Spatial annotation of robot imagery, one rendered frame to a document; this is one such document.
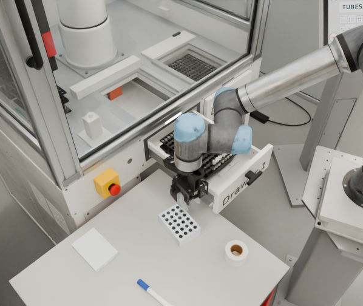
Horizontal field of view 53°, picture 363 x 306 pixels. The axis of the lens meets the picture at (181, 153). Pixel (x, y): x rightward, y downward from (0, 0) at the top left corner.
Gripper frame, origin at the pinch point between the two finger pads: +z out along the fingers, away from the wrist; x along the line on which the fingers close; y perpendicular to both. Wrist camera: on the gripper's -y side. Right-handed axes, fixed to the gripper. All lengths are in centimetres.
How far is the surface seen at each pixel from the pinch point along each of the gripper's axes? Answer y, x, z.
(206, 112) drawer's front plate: -29.3, 32.9, -0.5
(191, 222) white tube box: 3.9, 0.4, 7.5
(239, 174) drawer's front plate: 5.6, 17.7, -6.3
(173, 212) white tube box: -2.4, -2.2, 6.8
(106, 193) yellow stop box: -17.4, -18.1, 0.2
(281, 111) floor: -75, 149, 86
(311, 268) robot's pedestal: 30, 44, 48
